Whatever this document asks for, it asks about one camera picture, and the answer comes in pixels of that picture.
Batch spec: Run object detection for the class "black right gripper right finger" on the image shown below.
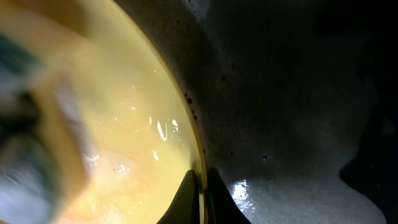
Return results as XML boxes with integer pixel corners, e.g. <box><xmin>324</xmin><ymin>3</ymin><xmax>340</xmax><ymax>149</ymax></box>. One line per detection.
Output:
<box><xmin>205</xmin><ymin>167</ymin><xmax>251</xmax><ymax>224</ymax></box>

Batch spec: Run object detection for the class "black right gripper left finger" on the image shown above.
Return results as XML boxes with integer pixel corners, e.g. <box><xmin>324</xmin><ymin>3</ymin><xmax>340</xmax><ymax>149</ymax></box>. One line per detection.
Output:
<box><xmin>157</xmin><ymin>170</ymin><xmax>200</xmax><ymax>224</ymax></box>

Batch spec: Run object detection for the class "yellow plate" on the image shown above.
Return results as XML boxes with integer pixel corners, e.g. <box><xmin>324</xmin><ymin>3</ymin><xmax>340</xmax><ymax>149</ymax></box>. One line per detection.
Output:
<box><xmin>1</xmin><ymin>1</ymin><xmax>206</xmax><ymax>223</ymax></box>

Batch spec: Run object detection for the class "green yellow sponge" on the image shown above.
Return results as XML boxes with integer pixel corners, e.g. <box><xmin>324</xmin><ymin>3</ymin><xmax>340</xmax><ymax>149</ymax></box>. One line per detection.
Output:
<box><xmin>1</xmin><ymin>35</ymin><xmax>96</xmax><ymax>223</ymax></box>

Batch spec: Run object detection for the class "round black wash tray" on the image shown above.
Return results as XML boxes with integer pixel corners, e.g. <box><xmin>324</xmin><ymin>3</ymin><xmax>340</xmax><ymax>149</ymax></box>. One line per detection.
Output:
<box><xmin>119</xmin><ymin>1</ymin><xmax>397</xmax><ymax>223</ymax></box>

